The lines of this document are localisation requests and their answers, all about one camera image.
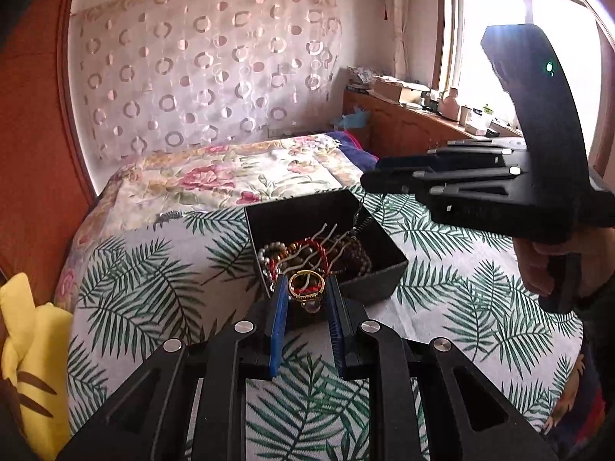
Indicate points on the window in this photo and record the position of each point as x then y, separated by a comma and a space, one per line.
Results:
582, 34

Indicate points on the navy blue blanket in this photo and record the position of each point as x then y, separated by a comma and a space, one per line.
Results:
354, 151

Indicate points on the person's right hand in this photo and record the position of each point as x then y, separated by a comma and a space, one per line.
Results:
540, 265

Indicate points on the cardboard box on cabinet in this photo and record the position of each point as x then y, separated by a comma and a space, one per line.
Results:
397, 90

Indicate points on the circle pattern lace curtain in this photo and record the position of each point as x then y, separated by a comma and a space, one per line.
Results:
157, 76

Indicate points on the palm leaf print cloth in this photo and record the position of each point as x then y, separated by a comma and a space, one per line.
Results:
135, 279

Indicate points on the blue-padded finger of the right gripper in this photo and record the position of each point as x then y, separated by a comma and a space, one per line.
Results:
458, 155

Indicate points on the pink ceramic jar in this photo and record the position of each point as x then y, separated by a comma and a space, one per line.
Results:
449, 106

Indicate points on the floral quilt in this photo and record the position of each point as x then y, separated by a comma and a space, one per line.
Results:
206, 178

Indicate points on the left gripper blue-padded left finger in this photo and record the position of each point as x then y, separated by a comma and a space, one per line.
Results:
189, 399

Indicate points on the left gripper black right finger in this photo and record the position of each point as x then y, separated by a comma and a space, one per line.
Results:
426, 400

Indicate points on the black cardboard jewelry box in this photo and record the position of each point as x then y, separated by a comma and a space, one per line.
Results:
330, 233

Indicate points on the yellow plush toy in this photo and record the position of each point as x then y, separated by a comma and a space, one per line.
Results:
34, 362

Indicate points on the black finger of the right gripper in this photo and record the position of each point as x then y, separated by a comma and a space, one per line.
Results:
410, 180

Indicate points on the wooden cabinet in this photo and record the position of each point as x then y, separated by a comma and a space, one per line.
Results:
393, 130

